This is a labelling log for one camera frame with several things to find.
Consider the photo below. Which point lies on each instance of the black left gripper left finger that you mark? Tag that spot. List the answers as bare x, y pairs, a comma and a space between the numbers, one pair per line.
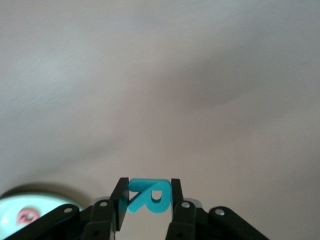
100, 220

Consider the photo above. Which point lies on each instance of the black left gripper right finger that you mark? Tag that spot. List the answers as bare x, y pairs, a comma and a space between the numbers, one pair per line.
187, 222

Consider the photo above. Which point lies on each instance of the teal foam letter R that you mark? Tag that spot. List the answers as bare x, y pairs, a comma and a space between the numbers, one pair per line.
155, 200

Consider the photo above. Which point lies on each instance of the red foam letter Q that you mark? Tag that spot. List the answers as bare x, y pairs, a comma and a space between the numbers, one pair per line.
21, 217

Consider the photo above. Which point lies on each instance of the green round plate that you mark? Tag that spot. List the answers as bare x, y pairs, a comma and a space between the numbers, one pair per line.
10, 205

